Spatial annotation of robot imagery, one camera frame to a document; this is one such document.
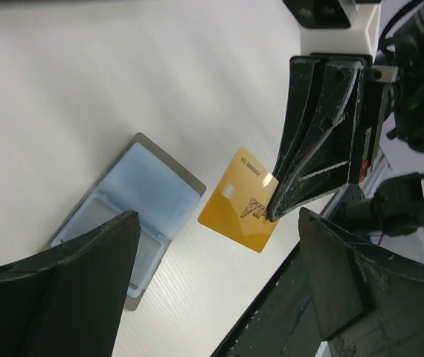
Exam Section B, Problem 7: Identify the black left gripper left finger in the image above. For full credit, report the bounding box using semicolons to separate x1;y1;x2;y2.
0;223;132;356

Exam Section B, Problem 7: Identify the grey card holder wallet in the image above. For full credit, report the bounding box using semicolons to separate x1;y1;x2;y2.
49;132;206;311

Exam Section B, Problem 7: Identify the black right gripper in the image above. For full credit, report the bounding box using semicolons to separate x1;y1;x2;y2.
267;1;424;222

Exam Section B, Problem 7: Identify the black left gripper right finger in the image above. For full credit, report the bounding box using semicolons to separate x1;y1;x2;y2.
298;208;424;356

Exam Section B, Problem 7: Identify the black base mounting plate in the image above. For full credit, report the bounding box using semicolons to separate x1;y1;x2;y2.
212;245;321;356

